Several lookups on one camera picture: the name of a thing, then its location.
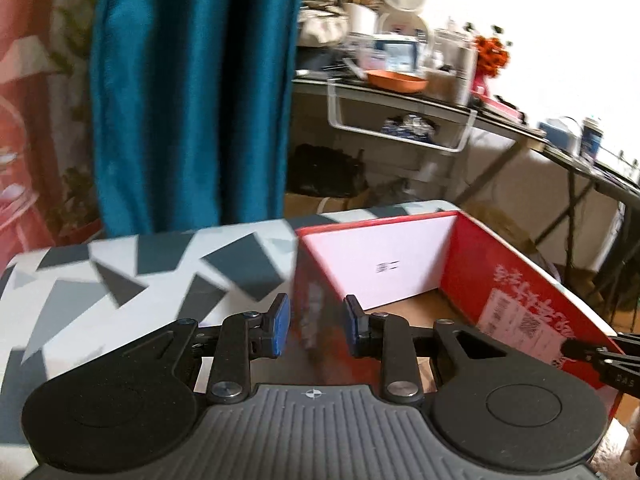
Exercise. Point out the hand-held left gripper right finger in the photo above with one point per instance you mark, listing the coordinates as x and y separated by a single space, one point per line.
352 330

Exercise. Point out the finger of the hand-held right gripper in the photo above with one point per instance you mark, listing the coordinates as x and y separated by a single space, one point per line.
585 351

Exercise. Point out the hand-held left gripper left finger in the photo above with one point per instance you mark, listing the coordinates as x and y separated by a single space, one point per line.
281 325

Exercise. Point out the red cardboard box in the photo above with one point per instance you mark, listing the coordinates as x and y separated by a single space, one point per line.
500 260

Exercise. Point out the brown cardboard box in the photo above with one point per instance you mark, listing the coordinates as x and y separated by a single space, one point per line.
305 205

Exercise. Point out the black bag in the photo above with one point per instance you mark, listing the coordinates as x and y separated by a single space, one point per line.
325 170

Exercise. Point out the dark patterned cloth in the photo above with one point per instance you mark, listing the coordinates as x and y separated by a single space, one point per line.
410 127

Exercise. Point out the blue paper cup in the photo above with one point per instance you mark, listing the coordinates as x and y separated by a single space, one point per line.
591 140

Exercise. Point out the blue tissue box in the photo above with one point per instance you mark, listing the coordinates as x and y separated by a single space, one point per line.
560 136

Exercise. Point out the grey desk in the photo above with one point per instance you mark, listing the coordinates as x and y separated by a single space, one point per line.
400 102

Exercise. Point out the blue curtain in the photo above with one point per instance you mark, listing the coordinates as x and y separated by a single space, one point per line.
190 110

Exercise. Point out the orange bowl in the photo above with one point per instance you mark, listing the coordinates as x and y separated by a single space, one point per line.
397 81

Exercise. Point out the pink book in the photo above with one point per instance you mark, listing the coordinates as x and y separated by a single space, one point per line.
502 105

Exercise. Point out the cotton swab box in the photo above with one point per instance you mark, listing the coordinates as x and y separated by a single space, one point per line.
442 85

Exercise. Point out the red vase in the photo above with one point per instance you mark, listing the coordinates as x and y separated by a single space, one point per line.
482 84

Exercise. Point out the white spray bottle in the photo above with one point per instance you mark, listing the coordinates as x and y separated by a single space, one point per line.
464 75

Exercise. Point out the clear acrylic organizer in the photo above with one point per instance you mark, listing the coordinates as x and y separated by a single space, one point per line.
452 50

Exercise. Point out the white brush holder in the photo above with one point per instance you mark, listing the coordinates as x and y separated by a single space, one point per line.
361 20

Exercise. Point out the printed room scene backdrop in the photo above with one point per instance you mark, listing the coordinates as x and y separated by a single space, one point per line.
35 110

